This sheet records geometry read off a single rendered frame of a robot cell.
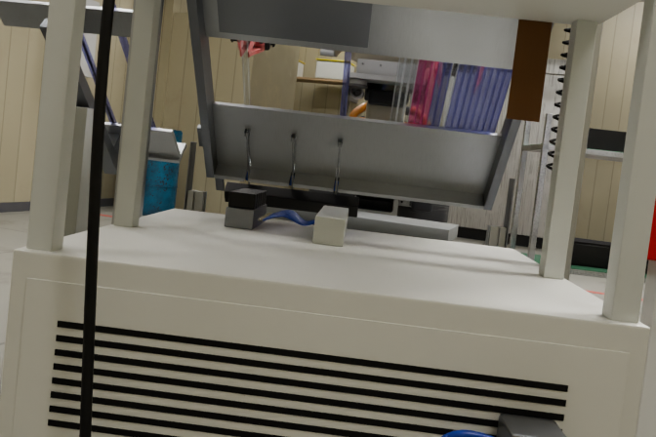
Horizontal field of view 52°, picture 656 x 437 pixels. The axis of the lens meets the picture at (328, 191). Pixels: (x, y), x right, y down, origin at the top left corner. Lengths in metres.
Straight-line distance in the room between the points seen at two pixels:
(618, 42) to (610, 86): 0.57
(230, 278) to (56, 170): 0.23
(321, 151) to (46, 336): 0.95
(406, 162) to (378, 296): 0.90
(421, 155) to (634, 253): 0.88
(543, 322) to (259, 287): 0.31
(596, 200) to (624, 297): 8.75
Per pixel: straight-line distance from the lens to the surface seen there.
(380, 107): 2.34
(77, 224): 1.71
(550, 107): 8.08
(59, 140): 0.81
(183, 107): 7.59
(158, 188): 6.75
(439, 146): 1.59
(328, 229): 1.09
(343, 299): 0.75
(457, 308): 0.75
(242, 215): 1.18
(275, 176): 1.67
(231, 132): 1.63
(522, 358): 0.78
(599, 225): 9.57
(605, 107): 9.60
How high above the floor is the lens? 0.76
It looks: 3 degrees down
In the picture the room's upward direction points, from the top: 7 degrees clockwise
